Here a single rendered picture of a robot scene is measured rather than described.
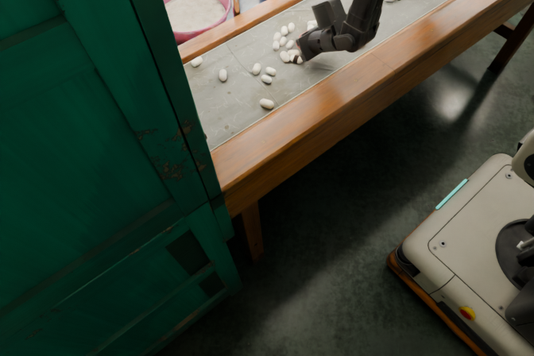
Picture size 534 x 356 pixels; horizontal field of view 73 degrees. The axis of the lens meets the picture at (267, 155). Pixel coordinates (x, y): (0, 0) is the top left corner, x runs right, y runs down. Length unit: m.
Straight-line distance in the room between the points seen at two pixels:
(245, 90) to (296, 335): 0.93
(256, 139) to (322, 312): 0.85
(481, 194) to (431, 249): 0.30
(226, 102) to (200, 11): 0.41
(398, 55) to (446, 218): 0.62
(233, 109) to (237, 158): 0.17
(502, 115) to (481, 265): 1.00
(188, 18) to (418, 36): 0.71
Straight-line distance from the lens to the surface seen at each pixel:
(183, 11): 1.31
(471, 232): 1.45
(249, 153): 0.86
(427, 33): 1.21
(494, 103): 2.24
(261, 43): 1.15
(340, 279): 1.55
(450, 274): 1.37
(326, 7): 0.93
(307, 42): 1.02
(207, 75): 1.07
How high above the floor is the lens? 1.50
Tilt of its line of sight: 59 degrees down
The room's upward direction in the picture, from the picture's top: 3 degrees counter-clockwise
